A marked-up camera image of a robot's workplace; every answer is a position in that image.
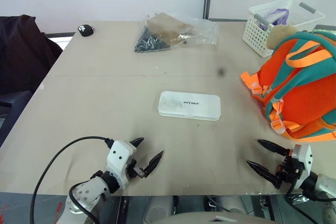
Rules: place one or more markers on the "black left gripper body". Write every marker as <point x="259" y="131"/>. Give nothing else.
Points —
<point x="136" y="169"/>

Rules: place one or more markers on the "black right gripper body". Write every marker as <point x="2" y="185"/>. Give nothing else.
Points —
<point x="290" y="168"/>

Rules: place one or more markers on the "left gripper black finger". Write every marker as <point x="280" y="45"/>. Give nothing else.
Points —
<point x="137" y="141"/>
<point x="153" y="163"/>

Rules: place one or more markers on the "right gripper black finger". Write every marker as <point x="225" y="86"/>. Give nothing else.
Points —
<point x="263" y="172"/>
<point x="273" y="148"/>

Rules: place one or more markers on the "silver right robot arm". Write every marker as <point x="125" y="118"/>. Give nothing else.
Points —
<point x="325" y="185"/>

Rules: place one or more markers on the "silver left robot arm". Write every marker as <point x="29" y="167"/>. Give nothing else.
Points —
<point x="89" y="192"/>

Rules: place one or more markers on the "white plastic case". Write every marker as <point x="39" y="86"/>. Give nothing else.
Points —
<point x="190" y="106"/>

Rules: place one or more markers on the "orange and teal backpack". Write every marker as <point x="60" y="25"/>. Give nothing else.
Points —
<point x="302" y="90"/>

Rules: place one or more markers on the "heap of black screws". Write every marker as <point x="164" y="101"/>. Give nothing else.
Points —
<point x="149" y="44"/>

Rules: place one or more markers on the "white perforated plastic basket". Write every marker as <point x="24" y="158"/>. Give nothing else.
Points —
<point x="256" y="37"/>

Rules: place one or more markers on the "beige plush ball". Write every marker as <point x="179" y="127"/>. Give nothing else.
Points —
<point x="281" y="36"/>

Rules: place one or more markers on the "brown cardboard box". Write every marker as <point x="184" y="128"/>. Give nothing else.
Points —
<point x="165" y="26"/>

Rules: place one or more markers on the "small black remote device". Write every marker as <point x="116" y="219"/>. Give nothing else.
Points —
<point x="85" y="30"/>

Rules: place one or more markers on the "clear plastic bag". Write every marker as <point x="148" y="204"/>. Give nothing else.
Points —
<point x="199" y="32"/>

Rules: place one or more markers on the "purple plastic item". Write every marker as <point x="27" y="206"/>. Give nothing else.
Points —
<point x="278" y="15"/>

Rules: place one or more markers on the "black jacket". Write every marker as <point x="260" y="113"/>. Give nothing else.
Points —
<point x="23" y="51"/>

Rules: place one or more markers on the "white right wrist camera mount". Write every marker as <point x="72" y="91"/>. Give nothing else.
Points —
<point x="305" y="159"/>

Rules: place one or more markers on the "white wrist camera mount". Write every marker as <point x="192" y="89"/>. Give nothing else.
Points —
<point x="305" y="159"/>
<point x="119" y="155"/>

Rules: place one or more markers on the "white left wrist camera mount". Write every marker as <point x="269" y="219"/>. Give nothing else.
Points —
<point x="119" y="155"/>

